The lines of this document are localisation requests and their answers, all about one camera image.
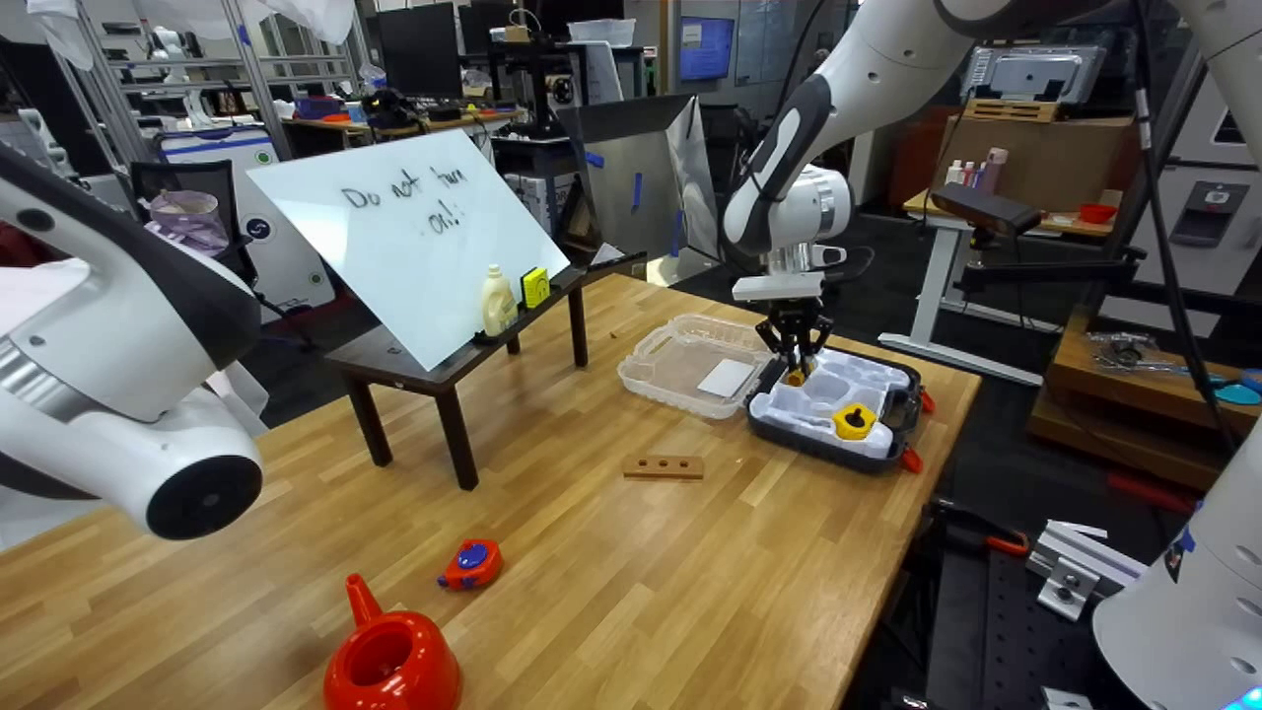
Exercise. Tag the white paper label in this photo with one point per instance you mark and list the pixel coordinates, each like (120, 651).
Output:
(729, 376)

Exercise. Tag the clear plastic case lid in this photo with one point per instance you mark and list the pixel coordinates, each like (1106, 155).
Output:
(681, 354)

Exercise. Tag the black case white tray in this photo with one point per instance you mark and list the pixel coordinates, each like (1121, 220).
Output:
(801, 417)

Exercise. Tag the brown wooden block with holes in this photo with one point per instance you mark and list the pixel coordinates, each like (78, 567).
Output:
(664, 466)

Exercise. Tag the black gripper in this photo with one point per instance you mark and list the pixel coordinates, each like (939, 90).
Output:
(795, 321)

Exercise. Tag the white board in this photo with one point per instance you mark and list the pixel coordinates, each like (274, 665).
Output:
(413, 230)

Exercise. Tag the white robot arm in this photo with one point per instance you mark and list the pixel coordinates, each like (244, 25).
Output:
(104, 393)

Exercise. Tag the small black side table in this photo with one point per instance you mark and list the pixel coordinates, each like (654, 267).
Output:
(380, 360)

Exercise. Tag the red blue tape measure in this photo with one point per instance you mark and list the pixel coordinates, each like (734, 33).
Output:
(470, 567)

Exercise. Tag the red teapot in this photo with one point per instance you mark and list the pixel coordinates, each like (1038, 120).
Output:
(391, 661)

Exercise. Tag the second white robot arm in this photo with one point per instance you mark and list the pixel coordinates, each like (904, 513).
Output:
(889, 59)

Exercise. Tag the yellow sticky note block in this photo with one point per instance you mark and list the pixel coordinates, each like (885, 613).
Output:
(534, 284)

